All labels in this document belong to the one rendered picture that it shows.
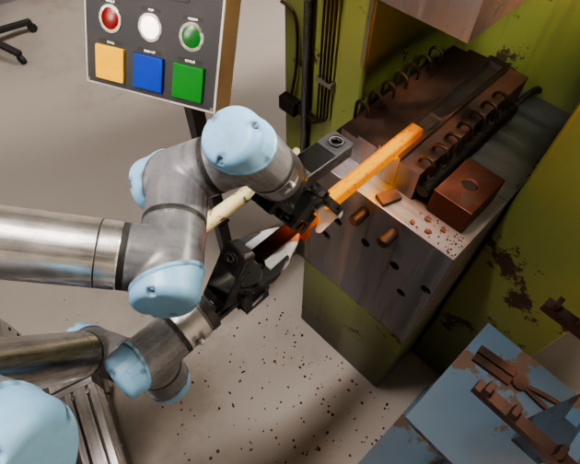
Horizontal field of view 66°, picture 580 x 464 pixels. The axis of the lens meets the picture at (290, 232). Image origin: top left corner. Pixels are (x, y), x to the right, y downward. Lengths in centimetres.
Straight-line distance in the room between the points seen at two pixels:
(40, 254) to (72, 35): 292
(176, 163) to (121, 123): 204
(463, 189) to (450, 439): 50
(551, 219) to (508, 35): 48
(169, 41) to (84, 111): 170
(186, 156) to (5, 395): 30
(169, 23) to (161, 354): 70
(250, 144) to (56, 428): 32
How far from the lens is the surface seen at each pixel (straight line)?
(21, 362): 65
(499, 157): 110
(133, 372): 69
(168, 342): 69
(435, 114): 104
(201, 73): 104
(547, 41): 124
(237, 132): 50
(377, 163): 88
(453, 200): 90
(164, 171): 55
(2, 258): 50
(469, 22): 71
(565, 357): 201
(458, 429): 104
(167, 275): 47
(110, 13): 115
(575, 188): 95
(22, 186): 249
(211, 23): 103
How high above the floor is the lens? 164
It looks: 56 degrees down
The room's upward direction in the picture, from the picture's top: straight up
